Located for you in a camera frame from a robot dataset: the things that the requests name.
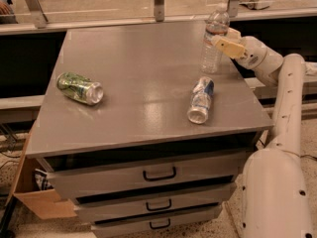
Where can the crumpled bag in box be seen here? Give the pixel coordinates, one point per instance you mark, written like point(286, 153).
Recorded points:
point(41, 179)

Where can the cardboard box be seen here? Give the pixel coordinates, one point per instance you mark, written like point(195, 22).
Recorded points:
point(46, 204)

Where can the right metal railing post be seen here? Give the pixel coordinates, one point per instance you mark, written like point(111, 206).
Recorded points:
point(233, 0)

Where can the bottom grey drawer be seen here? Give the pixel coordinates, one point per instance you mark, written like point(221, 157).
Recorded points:
point(156, 222)

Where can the grey drawer cabinet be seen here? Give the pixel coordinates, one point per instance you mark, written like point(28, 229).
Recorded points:
point(147, 73)

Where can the top grey drawer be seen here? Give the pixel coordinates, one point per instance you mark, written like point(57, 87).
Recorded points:
point(150, 173)

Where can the middle metal railing post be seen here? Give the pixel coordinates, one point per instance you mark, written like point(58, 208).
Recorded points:
point(159, 10)

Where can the middle grey drawer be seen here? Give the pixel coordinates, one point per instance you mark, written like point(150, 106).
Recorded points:
point(154, 200)

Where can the blue white crushed can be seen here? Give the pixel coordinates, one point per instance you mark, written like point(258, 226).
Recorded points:
point(200, 102)

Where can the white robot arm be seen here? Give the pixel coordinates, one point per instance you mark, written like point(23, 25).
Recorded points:
point(275, 197)

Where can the clear plastic water bottle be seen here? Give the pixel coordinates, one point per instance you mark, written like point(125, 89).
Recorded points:
point(217, 24)

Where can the grey drawer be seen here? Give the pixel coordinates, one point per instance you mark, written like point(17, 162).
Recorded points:
point(154, 200)
point(150, 173)
point(156, 222)

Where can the left metal railing post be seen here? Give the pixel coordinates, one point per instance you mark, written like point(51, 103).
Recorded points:
point(38, 16)

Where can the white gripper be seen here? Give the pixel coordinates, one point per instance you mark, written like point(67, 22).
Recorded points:
point(255, 54)

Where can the metal railing post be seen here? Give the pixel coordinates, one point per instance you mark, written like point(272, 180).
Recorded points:
point(159, 10)
point(233, 0)
point(38, 16)

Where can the green aluminium can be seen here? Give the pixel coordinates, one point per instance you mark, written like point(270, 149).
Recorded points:
point(80, 88)

